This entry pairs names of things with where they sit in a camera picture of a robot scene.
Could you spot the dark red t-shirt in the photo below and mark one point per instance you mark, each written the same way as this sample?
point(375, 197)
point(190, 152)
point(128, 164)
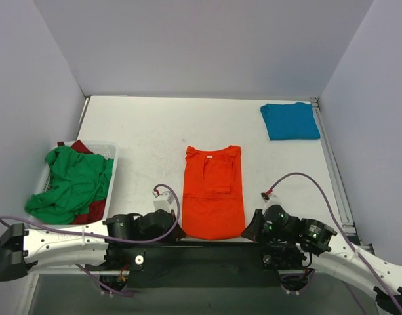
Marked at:
point(80, 179)

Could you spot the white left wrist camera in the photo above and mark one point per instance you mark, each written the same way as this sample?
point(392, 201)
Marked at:
point(164, 201)

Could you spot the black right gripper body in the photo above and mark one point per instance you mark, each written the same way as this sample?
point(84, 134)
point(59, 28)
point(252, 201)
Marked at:
point(255, 228)

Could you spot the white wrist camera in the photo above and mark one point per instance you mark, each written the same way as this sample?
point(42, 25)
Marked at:
point(270, 198)
point(164, 201)

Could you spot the folded blue t-shirt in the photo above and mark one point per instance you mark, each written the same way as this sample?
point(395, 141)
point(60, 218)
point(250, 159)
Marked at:
point(290, 121)

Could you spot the orange t-shirt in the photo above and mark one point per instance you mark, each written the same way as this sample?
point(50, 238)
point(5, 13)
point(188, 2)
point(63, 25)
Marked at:
point(212, 206)

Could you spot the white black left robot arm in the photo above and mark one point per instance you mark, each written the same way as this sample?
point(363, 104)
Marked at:
point(23, 249)

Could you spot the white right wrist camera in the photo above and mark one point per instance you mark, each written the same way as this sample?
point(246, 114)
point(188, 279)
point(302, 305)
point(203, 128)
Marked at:
point(270, 198)

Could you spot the green t-shirt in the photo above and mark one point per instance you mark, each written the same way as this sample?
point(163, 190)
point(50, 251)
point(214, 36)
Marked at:
point(69, 183)

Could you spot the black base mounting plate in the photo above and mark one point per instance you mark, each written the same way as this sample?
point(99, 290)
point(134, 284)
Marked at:
point(206, 265)

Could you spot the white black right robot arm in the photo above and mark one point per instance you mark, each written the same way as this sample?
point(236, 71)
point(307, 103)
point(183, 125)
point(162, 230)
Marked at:
point(332, 253)

